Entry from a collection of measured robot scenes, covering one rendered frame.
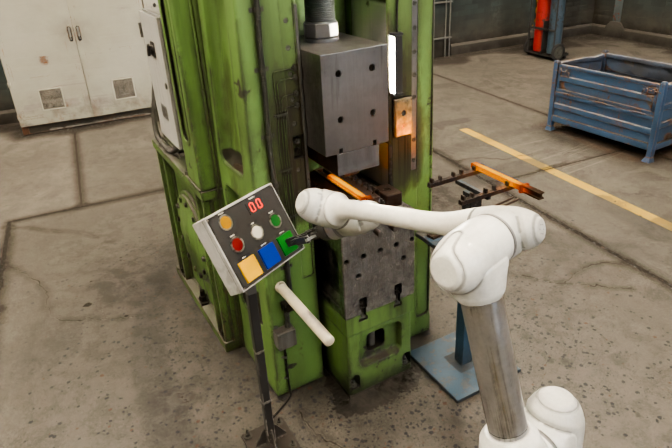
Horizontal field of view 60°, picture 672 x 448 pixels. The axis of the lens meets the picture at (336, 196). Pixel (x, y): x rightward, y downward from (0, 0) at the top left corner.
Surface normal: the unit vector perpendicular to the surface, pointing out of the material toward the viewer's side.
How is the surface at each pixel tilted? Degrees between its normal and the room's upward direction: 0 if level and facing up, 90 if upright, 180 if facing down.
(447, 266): 85
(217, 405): 0
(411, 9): 90
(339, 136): 90
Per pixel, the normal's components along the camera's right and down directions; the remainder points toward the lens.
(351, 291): 0.50, 0.35
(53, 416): -0.05, -0.90
